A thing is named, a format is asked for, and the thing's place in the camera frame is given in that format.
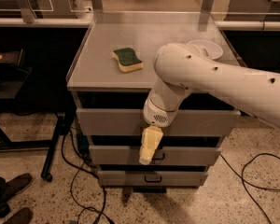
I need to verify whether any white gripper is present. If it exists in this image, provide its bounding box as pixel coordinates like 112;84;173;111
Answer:
139;93;181;165

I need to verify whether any grey top drawer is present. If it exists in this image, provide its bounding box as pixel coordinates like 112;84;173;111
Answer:
77;91;240;136

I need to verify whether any grey drawer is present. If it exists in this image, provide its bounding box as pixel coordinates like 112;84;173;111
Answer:
77;91;240;136
97;165;207;187
89;135;222;166

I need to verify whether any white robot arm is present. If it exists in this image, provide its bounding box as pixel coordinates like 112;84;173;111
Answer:
139;43;280;165

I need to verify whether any grey middle drawer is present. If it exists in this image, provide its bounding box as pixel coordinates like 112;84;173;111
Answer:
89;135;222;166

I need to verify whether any grey bottom drawer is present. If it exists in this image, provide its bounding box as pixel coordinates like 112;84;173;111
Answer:
97;165;207;187

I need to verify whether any grey drawer cabinet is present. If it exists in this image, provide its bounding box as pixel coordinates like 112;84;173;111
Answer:
65;0;257;194

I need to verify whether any black power adapter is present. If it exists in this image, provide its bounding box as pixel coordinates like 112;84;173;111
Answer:
77;133;89;155

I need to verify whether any green yellow sponge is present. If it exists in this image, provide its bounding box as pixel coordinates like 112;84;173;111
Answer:
112;48;143;73

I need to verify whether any white bowl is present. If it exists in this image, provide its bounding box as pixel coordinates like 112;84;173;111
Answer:
189;40;223;60

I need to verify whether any brown shoe lower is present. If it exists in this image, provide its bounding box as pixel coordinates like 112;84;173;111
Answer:
3;207;34;224

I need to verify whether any black cable on left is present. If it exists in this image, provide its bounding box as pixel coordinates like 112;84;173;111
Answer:
60;126;116;224

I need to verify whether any black cable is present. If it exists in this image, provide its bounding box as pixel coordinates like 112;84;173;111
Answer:
60;126;116;224
219;152;280;224

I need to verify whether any black cable on right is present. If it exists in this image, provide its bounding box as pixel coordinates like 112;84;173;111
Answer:
219;152;280;224

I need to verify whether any black cart frame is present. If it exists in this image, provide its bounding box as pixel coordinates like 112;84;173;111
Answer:
0;49;63;182

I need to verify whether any white horizontal rail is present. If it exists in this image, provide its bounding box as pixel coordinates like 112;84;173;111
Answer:
0;18;91;28

